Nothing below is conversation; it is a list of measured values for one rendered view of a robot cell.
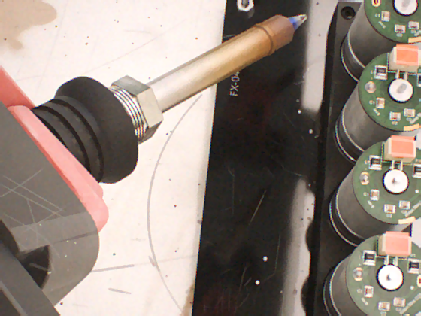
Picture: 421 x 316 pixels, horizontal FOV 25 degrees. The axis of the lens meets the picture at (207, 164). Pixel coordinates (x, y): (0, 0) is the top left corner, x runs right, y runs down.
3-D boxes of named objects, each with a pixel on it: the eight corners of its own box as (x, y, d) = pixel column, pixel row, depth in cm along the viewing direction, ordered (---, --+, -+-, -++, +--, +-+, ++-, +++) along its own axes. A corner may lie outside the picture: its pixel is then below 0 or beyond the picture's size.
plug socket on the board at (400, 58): (387, 78, 28) (392, 70, 27) (389, 51, 28) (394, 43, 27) (414, 81, 28) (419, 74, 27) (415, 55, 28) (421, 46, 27)
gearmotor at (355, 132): (328, 168, 32) (357, 123, 27) (334, 101, 33) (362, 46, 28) (399, 176, 32) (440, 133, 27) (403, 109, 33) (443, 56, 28)
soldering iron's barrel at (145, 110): (254, 25, 25) (74, 120, 21) (280, -11, 24) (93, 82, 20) (289, 65, 25) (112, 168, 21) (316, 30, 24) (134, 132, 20)
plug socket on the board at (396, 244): (377, 264, 26) (381, 260, 26) (378, 234, 27) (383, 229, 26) (404, 267, 26) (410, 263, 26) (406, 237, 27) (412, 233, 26)
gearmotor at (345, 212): (322, 247, 32) (351, 217, 27) (328, 177, 32) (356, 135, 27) (395, 256, 32) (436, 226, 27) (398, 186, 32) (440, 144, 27)
